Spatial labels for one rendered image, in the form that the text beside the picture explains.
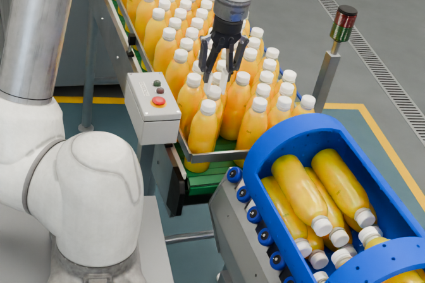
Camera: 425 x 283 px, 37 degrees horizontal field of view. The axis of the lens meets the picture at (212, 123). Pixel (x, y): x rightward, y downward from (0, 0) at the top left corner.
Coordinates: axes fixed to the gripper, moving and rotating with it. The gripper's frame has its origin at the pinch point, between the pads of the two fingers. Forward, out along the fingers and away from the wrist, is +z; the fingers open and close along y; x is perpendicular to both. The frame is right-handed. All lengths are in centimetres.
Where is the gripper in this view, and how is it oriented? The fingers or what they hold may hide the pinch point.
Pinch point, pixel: (215, 81)
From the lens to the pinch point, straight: 170.6
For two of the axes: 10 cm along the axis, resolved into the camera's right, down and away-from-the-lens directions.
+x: -3.2, -6.1, 7.3
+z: -1.7, 7.9, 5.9
